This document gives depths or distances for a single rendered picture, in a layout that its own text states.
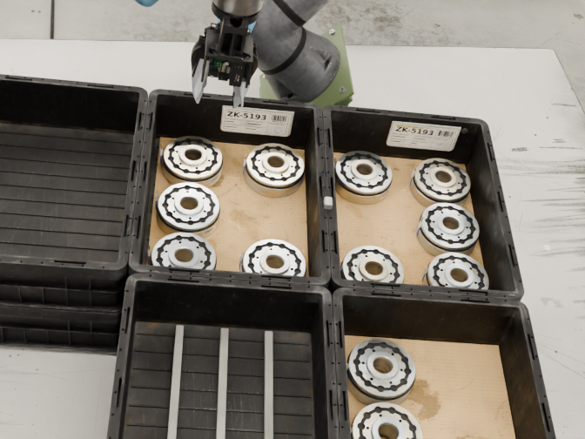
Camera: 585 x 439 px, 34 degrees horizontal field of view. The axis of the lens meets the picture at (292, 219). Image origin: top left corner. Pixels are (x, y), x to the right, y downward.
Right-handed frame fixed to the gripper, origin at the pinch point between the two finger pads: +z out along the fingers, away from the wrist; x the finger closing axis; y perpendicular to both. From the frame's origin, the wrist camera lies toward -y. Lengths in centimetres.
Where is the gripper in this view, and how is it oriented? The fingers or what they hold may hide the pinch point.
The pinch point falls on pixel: (217, 96)
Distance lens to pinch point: 157.5
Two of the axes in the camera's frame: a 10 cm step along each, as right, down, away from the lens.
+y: 0.2, 7.5, -6.6
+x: 9.8, 1.2, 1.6
